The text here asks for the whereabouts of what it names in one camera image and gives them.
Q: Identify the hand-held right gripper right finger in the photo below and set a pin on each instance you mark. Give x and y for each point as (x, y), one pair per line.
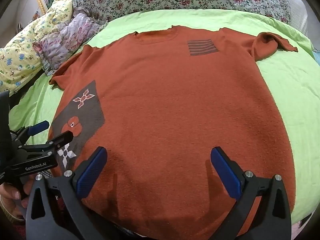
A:
(226, 172)

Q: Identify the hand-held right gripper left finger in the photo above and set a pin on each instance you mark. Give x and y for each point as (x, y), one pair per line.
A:
(91, 172)

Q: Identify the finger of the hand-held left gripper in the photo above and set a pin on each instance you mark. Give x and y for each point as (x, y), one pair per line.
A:
(60, 140)
(37, 127)

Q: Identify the orange printed t-shirt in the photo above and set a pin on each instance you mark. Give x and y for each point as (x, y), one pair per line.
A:
(175, 105)

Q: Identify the person's left hand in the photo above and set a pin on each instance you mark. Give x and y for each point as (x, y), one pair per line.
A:
(12, 195)

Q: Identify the yellow cartoon print quilt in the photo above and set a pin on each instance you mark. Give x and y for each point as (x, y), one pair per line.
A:
(25, 50)

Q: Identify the purple floral pillow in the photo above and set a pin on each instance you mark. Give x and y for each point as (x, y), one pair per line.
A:
(67, 35)

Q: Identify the light green bed sheet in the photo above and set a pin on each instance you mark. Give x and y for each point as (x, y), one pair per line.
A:
(287, 80)

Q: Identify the white mattress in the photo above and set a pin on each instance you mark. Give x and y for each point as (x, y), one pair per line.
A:
(300, 12)

